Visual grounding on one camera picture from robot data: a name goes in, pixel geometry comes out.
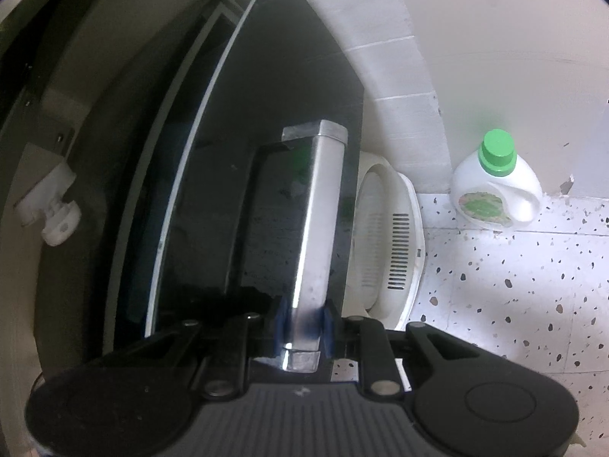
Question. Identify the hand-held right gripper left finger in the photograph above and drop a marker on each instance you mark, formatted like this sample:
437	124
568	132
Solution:
228	342

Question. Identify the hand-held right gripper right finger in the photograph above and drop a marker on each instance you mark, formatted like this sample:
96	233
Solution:
373	347

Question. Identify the white cat litter box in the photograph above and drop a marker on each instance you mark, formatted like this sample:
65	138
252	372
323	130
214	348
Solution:
404	228

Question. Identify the white detergent bottle green cap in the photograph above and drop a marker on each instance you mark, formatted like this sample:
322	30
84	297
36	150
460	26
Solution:
518	185

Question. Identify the white drain fitting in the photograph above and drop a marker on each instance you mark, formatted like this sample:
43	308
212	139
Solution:
52	209

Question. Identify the black vanity counter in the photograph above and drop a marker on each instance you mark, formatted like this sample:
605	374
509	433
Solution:
85	57

